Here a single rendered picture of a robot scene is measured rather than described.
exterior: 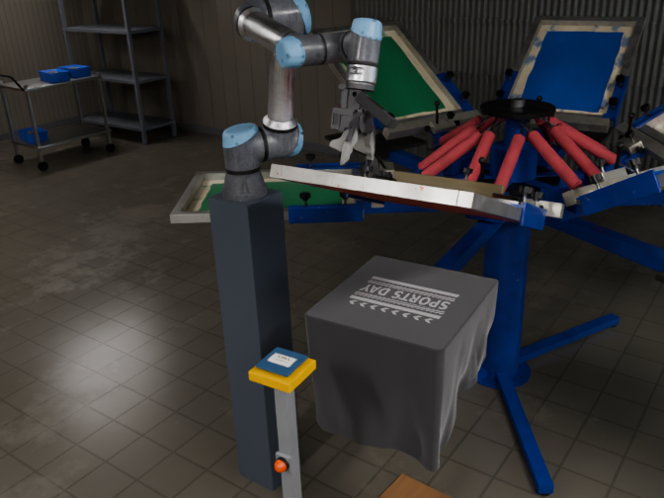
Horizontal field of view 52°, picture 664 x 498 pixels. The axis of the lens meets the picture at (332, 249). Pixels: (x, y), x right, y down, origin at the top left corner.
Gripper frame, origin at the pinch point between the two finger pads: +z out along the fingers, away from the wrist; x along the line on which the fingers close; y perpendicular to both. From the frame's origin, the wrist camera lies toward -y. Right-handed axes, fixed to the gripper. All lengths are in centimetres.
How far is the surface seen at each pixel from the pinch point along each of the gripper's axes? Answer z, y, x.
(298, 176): 4.8, 20.2, -5.0
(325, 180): 4.8, 11.7, -5.0
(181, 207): 29, 112, -63
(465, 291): 36, -16, -53
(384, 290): 39, 7, -43
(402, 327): 45, -7, -26
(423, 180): 4, 8, -65
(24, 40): -79, 662, -389
